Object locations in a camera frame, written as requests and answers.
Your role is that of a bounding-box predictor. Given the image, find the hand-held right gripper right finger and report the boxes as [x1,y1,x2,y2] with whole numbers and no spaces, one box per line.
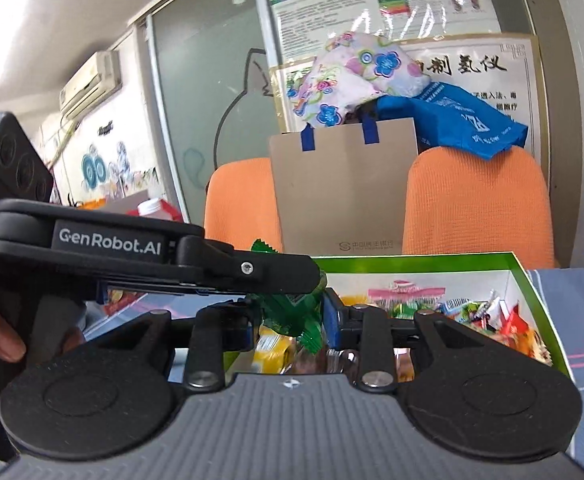
[322,287,519,394]

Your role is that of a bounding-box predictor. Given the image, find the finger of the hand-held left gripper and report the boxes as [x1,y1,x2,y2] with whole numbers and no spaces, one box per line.
[174,235,321,297]

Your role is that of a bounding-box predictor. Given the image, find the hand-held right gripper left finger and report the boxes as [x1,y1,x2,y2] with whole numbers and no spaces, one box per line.
[84,301,255,392]

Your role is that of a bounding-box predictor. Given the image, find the green candy wrapper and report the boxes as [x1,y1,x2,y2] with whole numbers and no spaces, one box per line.
[249,238,329,352]

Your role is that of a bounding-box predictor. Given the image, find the pink snack packet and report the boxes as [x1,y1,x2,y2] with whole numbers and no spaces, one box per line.
[366,279,441,312]

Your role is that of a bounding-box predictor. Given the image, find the green cardboard box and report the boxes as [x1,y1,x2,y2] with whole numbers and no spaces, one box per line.
[223,252,573,382]

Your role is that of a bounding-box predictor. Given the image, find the orange chair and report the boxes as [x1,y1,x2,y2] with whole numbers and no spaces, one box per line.
[204,157,285,254]
[402,145,556,269]

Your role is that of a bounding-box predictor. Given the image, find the red snack box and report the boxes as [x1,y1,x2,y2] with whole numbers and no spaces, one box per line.
[102,190,153,217]

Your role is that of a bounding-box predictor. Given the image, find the brown paper bag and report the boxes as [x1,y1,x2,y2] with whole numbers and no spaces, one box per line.
[269,118,419,256]

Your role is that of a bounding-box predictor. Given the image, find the red bottle white cap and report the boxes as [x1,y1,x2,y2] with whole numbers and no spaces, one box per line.
[136,198,183,224]

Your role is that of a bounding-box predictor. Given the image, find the pile of assorted candy packets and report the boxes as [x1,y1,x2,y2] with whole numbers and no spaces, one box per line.
[441,289,549,362]

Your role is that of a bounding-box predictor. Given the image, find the white air conditioner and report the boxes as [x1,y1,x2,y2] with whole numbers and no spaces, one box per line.
[58,50,123,120]

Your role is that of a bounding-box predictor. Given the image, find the floral plastic bag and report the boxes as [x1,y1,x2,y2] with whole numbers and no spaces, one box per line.
[287,31,431,129]

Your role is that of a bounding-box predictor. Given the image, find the blue fabric bag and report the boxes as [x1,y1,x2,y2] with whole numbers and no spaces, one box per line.
[376,82,529,162]

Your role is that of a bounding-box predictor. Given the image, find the blue striped tablecloth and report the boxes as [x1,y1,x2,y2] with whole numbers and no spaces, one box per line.
[84,267,584,462]

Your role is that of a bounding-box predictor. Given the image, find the blue floral wall sticker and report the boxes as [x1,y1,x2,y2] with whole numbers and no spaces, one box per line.
[78,142,161,202]

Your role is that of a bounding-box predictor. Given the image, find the wall poster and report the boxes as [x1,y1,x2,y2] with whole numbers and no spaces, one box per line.
[259,0,503,64]

